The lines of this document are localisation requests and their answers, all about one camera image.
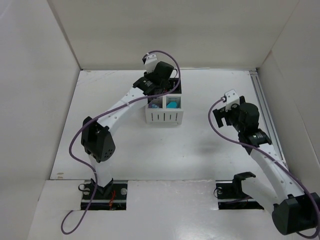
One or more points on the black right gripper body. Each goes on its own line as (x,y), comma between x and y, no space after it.
(220,116)

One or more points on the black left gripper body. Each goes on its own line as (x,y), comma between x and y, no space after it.
(171,83)

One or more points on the teal rounded lego piece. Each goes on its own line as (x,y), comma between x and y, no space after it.
(173,105)

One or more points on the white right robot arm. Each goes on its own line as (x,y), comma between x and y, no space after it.
(293,208)

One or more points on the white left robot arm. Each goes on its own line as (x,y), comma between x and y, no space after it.
(97,138)

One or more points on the white slotted container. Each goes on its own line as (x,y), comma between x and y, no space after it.
(163,115)

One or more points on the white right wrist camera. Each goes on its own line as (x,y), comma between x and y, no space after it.
(231,98)

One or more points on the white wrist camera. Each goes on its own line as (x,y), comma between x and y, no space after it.
(150,61)
(231,98)

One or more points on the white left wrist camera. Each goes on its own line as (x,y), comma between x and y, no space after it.
(150,61)

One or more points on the aluminium rail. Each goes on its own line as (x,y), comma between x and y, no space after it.
(266,114)

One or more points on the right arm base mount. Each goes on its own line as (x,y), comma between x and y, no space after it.
(229,199)

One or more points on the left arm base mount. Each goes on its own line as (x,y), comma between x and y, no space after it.
(114,200)

